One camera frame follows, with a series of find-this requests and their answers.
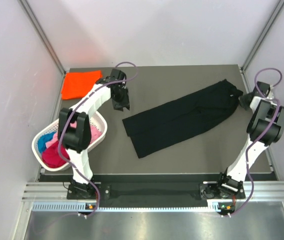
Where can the folded orange t-shirt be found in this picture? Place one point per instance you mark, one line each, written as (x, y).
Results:
(77, 84)

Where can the left aluminium frame post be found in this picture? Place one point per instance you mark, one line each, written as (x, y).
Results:
(26, 7)

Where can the slotted grey cable duct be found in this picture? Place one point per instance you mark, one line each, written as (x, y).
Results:
(83, 207)

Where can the magenta t-shirt in basket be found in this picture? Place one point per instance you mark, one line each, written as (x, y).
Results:
(51, 157)

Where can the right aluminium frame post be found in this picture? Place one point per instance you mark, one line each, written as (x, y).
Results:
(279, 6)

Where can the pink t-shirt in basket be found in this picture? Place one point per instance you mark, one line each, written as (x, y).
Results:
(95, 134)

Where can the black t-shirt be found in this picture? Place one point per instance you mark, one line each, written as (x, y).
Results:
(182, 119)

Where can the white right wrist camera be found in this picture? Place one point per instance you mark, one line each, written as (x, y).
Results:
(270, 95)

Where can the aluminium frame post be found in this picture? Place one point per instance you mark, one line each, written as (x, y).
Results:
(26, 7)
(279, 6)

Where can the blue t-shirt in basket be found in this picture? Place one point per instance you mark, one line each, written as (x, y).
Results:
(43, 140)

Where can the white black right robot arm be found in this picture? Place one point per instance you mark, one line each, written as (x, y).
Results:
(266, 127)

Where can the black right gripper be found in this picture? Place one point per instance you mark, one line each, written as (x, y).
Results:
(242, 99)

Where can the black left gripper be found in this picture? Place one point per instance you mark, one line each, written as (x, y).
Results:
(124, 102)

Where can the white plastic laundry basket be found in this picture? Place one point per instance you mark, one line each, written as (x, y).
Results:
(96, 120)

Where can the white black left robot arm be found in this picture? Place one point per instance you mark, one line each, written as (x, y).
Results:
(74, 131)

